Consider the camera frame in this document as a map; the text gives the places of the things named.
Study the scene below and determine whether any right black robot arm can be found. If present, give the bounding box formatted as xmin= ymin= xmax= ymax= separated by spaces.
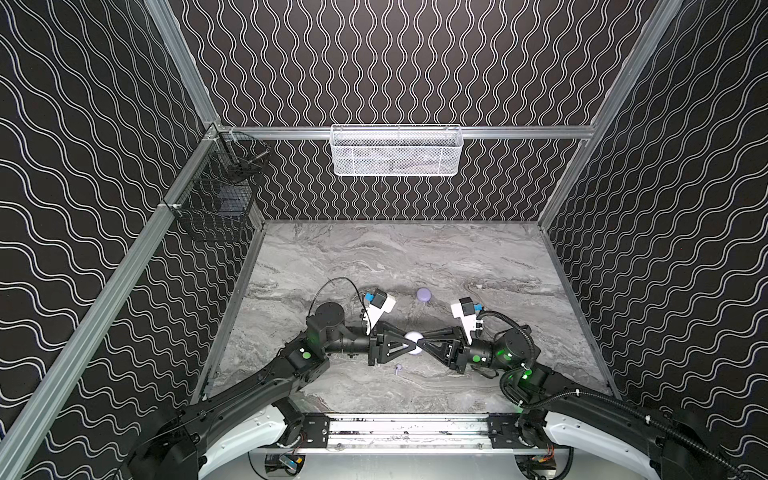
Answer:
xmin=408 ymin=325 xmax=747 ymax=479

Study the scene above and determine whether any black corrugated cable conduit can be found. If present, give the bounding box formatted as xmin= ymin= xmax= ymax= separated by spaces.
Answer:
xmin=476 ymin=310 xmax=748 ymax=480

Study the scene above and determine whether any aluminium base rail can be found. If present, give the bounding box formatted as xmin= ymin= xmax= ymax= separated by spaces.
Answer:
xmin=170 ymin=411 xmax=652 ymax=454

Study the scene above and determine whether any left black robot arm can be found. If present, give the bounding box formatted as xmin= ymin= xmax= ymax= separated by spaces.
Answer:
xmin=122 ymin=302 xmax=422 ymax=479

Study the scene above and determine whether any purple earbud charging case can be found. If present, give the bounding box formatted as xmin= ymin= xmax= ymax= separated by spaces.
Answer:
xmin=416 ymin=287 xmax=432 ymax=303

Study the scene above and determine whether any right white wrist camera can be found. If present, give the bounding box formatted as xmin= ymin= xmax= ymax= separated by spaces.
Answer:
xmin=451 ymin=297 xmax=484 ymax=344

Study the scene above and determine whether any white wire mesh basket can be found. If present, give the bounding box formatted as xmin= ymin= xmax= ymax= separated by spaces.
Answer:
xmin=329 ymin=124 xmax=464 ymax=177

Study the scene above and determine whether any black wire basket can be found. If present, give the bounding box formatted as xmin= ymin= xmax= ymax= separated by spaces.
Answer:
xmin=171 ymin=134 xmax=271 ymax=244

